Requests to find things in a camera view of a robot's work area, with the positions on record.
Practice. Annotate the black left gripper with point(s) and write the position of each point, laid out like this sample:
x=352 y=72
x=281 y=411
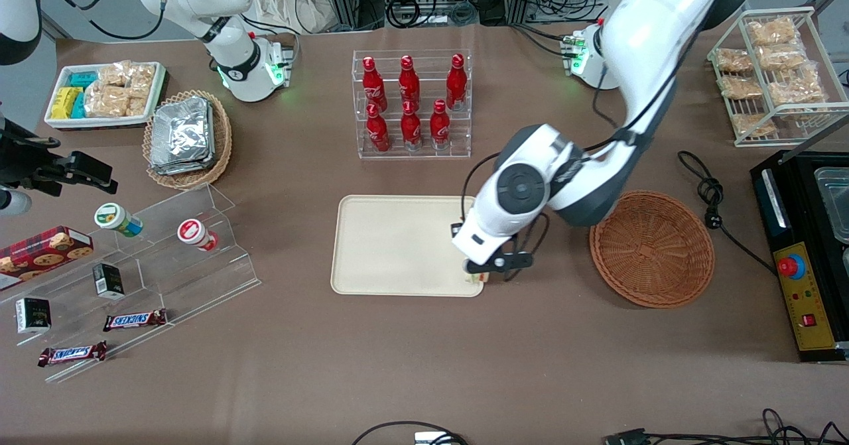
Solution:
x=455 y=229

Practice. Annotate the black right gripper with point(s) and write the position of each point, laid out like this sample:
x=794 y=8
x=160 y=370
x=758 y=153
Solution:
x=28 y=165

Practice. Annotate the small sandwich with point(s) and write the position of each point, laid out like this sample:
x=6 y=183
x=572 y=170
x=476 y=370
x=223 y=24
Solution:
x=476 y=277

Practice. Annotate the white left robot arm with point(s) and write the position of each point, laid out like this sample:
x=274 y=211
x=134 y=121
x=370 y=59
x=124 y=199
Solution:
x=650 y=34

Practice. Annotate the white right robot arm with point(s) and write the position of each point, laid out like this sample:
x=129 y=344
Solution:
x=199 y=0

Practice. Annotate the foil wrapped sandwich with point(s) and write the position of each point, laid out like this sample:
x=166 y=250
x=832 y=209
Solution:
x=179 y=133
x=212 y=136

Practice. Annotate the cream plastic tray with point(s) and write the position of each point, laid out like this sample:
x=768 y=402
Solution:
x=398 y=246

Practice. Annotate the light wicker basket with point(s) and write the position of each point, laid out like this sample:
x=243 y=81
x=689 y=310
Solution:
x=222 y=146

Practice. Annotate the brown wicker basket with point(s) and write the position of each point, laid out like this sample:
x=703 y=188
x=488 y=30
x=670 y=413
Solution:
x=653 y=249

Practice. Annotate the white plastic snack bin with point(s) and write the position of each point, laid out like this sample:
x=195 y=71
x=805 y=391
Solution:
x=106 y=124

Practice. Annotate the green sunflower lid cup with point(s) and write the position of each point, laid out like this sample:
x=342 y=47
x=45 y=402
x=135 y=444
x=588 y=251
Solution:
x=114 y=217

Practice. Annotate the teal snack pack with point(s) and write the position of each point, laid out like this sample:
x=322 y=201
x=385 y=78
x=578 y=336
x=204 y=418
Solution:
x=83 y=79
x=78 y=107

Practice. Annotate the clear bag rice crackers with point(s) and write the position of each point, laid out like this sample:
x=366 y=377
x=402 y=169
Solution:
x=739 y=87
x=796 y=90
x=106 y=101
x=116 y=73
x=733 y=59
x=773 y=30
x=142 y=77
x=137 y=105
x=783 y=55
x=753 y=123

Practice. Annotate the yellow snack pack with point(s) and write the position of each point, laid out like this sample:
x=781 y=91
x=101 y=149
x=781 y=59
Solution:
x=63 y=103

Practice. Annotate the red tartan cookie box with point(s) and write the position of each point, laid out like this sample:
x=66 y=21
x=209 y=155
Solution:
x=43 y=253

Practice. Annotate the black drink carton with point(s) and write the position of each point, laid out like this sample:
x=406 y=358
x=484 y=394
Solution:
x=33 y=315
x=107 y=280

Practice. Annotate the red lid yogurt cup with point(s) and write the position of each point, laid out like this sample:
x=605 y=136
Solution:
x=195 y=233

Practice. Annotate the clear acrylic stepped shelf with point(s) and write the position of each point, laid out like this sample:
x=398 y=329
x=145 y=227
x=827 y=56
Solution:
x=172 y=266

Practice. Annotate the clear acrylic bottle rack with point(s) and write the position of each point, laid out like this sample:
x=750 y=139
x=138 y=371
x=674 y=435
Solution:
x=464 y=133

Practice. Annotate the Snickers chocolate bar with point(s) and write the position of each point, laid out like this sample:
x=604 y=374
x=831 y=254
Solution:
x=71 y=353
x=134 y=319

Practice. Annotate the red cola bottle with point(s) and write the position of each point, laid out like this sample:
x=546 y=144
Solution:
x=409 y=81
x=373 y=81
x=439 y=124
x=378 y=130
x=456 y=81
x=411 y=127

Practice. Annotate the white cloth bag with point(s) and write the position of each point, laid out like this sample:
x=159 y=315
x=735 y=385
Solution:
x=292 y=0

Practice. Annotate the black appliance yellow control panel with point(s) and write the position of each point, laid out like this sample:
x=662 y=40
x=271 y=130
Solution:
x=806 y=299

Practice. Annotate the steel pan insert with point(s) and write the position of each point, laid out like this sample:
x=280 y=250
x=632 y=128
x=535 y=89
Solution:
x=834 y=199

